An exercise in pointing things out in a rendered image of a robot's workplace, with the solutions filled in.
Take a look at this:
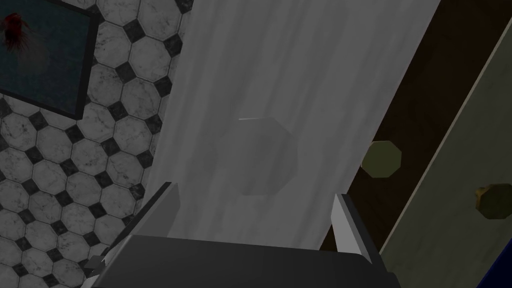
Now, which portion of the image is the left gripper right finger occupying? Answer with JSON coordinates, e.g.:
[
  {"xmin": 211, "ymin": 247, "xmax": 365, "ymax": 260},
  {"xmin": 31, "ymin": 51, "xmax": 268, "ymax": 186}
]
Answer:
[{"xmin": 330, "ymin": 193, "xmax": 386, "ymax": 266}]

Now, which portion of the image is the dark framed fish picture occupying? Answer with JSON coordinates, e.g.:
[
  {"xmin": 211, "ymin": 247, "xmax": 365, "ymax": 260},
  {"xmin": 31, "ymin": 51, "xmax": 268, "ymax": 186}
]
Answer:
[{"xmin": 0, "ymin": 0, "xmax": 101, "ymax": 121}]

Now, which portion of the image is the olive grey door leaf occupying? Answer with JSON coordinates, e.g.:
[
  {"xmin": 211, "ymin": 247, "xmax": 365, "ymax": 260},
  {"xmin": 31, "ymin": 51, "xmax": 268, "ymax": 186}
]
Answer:
[{"xmin": 377, "ymin": 17, "xmax": 512, "ymax": 288}]

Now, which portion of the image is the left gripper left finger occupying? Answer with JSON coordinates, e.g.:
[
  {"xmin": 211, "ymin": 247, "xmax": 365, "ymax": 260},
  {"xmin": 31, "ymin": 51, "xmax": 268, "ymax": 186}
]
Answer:
[{"xmin": 101, "ymin": 181, "xmax": 181, "ymax": 258}]

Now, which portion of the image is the olive round door knob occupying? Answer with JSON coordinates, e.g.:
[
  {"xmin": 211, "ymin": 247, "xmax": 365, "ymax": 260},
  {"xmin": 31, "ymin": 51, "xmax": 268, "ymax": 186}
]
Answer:
[
  {"xmin": 360, "ymin": 140, "xmax": 403, "ymax": 179},
  {"xmin": 475, "ymin": 183, "xmax": 512, "ymax": 221}
]

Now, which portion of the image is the grey round door knob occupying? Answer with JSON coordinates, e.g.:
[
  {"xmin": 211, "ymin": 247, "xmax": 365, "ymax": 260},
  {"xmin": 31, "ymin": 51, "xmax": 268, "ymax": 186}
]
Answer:
[{"xmin": 223, "ymin": 116, "xmax": 299, "ymax": 197}]

